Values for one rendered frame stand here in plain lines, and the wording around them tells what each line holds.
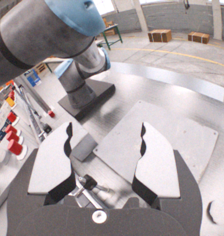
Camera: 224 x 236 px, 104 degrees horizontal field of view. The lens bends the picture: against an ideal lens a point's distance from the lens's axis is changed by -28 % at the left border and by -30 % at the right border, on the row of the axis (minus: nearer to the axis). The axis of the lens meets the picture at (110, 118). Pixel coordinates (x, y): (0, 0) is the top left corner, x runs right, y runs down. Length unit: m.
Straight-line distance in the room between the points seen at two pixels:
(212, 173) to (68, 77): 0.66
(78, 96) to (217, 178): 0.65
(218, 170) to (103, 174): 0.38
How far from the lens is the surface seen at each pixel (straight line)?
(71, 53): 0.23
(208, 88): 0.68
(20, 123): 0.58
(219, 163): 0.45
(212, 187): 0.43
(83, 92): 0.61
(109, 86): 0.68
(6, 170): 0.83
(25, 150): 0.37
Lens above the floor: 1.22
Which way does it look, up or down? 45 degrees down
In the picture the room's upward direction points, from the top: 27 degrees counter-clockwise
